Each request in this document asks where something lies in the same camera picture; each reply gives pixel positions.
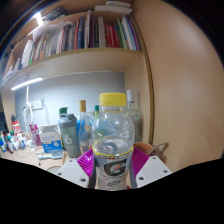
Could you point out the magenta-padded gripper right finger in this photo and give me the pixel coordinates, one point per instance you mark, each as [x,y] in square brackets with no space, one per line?
[153,168]

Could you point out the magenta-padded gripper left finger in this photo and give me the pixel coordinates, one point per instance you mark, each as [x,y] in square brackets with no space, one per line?
[71,170]

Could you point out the clear yellow-capped drink bottle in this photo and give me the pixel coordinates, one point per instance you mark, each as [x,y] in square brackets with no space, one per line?
[112,133]

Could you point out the white cup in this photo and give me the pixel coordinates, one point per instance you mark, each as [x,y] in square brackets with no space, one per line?
[53,169]

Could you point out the brown mug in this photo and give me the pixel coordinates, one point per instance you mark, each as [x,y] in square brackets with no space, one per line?
[146,148]

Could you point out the light blue hairbrush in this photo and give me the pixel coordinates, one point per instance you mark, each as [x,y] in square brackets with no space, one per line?
[50,155]

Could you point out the grey shaker bottle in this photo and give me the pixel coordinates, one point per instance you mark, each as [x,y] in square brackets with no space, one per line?
[69,136]

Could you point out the blue and white carton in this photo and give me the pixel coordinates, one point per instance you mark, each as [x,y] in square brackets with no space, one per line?
[50,139]

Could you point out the clear bottle with orange cap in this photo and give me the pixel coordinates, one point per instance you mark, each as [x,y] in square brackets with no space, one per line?
[84,130]

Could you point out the magenta pouch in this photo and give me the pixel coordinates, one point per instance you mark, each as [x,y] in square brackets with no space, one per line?
[35,135]

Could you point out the tall clear glass bottle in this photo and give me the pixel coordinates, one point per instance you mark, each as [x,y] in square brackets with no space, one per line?
[136,116]

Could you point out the clear bottle with green cap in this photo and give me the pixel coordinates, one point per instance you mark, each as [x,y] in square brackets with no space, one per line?
[96,110]

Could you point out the red and white can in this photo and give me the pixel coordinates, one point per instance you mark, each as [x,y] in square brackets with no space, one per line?
[16,127]

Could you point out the white power strip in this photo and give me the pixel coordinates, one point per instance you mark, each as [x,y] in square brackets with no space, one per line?
[37,104]

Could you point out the hanging dark clothes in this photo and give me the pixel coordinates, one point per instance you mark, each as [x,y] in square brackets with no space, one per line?
[2,116]

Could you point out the white desk lamp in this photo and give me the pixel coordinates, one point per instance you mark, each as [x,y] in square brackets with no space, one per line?
[26,83]

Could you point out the wooden shelf unit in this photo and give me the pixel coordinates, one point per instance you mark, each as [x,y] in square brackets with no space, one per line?
[83,58]

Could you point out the long ceiling light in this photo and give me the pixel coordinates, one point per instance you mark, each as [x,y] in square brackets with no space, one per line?
[38,18]

